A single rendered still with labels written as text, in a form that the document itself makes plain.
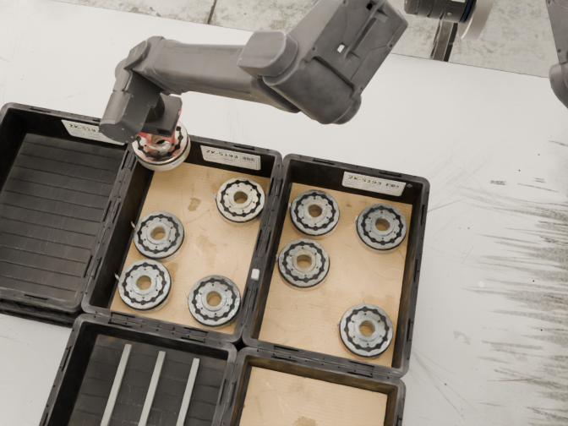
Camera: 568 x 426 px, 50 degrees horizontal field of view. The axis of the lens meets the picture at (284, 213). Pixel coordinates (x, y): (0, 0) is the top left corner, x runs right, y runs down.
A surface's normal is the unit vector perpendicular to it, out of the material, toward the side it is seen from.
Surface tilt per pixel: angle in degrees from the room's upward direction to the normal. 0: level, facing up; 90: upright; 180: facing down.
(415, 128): 0
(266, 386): 0
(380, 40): 55
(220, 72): 48
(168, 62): 42
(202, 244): 0
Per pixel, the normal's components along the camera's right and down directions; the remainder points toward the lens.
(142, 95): 0.68, -0.15
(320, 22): -0.70, -0.40
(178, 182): 0.01, -0.40
